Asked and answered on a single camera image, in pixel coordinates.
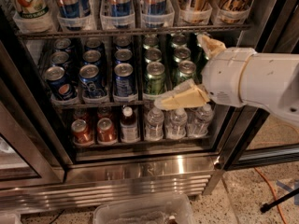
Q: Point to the orange soda can left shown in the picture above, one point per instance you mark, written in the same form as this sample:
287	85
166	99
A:
82	135

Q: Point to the water bottle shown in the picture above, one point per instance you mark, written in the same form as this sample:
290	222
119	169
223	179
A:
176	124
154	124
198	120

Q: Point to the clear plastic bin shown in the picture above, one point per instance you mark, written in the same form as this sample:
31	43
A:
168	208

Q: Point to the water bottle right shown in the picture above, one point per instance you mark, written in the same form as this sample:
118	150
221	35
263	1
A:
198	120

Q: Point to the pepsi can front right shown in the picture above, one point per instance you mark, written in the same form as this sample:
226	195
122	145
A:
124	79

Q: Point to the water bottle middle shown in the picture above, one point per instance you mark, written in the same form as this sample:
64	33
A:
176	124

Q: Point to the orange soda can right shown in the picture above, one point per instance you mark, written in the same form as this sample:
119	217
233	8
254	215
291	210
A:
106	131

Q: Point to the black tripod leg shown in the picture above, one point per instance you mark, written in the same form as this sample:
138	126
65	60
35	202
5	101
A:
267	206

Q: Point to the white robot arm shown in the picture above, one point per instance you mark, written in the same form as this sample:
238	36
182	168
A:
270	81

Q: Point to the red bull can left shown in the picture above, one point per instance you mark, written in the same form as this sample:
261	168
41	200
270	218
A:
72	9

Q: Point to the green can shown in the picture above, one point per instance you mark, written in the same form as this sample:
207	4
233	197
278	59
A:
154	78
184	71

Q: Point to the green can front left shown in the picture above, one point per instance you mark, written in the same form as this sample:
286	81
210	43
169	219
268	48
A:
154	78

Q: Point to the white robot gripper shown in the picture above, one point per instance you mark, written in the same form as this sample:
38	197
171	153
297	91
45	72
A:
226	75

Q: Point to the water bottle left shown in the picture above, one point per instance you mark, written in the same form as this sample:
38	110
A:
154	124

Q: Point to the brown drink bottle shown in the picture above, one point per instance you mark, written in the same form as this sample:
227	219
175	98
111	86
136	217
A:
129	129

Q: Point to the pepsi can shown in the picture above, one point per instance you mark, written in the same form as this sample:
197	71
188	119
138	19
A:
124	79
92	81
60	84

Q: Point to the green can front middle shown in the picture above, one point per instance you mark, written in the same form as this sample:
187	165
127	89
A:
184	71

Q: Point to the red bull can middle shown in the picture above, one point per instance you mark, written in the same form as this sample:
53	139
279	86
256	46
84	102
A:
119	0

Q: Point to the white 7up can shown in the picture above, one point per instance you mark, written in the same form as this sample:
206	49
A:
31	9

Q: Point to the pepsi can front middle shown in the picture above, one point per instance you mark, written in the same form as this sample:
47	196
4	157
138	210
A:
92	81

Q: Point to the orange soda can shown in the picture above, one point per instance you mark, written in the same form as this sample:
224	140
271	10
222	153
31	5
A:
82	135
106	131

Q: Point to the pepsi can front left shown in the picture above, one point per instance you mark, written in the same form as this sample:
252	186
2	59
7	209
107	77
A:
60	84

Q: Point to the stainless steel fridge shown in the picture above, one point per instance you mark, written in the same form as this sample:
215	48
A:
45	170

